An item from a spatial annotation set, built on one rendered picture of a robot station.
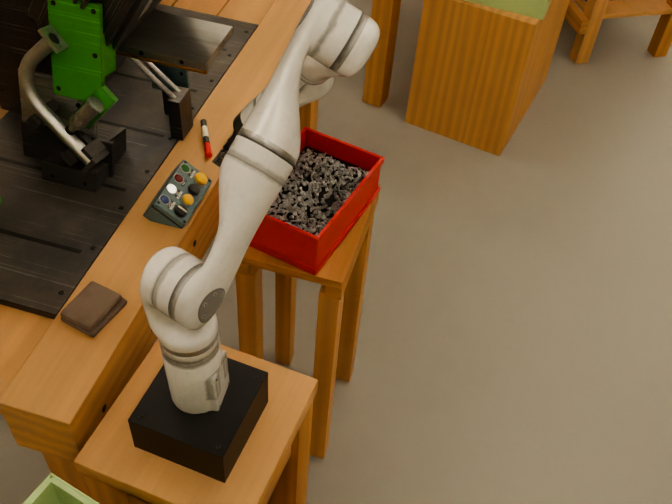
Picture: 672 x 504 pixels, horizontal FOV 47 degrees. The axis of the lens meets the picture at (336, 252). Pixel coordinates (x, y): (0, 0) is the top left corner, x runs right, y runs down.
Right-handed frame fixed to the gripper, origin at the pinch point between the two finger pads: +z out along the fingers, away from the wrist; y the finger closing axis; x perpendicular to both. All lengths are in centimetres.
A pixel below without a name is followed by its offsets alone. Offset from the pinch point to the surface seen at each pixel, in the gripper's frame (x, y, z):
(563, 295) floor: 133, -81, 29
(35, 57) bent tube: -40.8, 1.1, 9.2
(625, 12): 124, -243, 2
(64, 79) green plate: -34.3, -1.0, 11.4
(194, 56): -16.8, -15.6, -3.6
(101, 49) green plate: -31.8, -3.3, 0.1
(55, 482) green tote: 5, 73, 2
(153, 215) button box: -3.6, 12.5, 13.1
